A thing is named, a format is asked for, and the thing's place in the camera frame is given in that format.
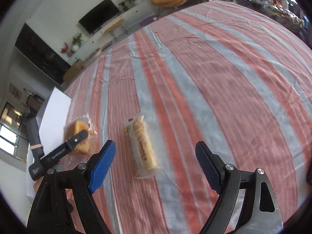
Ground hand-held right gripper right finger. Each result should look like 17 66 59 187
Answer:
195 141 284 234

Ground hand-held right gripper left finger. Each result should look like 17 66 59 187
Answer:
27 140 116 234

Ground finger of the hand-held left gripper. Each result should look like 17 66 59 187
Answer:
67 130 89 152

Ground bread loaf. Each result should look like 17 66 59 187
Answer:
64 112 98 156

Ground white cardboard box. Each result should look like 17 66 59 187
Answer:
24 86 72 200

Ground clear cookie packet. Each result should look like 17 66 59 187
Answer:
124 114 161 179

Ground person's left hand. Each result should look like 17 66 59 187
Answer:
33 179 74 210

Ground dark framed window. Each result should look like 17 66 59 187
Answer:
0 102 27 159

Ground dark wooden chair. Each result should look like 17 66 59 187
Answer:
26 94 45 111

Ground red flowers in vase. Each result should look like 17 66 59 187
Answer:
61 43 74 56

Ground leafy plant in vase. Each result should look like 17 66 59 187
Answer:
71 33 84 51

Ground wooden stool with metal legs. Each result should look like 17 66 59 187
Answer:
104 18 128 41

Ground black flat television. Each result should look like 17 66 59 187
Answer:
78 0 121 35

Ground white television cabinet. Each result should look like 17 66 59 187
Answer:
66 0 156 65

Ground purple floor rug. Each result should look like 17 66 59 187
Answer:
139 13 161 27

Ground cluster of small bottles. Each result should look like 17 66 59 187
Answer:
268 0 300 17

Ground framed wall picture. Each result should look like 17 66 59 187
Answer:
8 83 25 100

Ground black wall panel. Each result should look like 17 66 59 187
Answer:
15 23 71 86

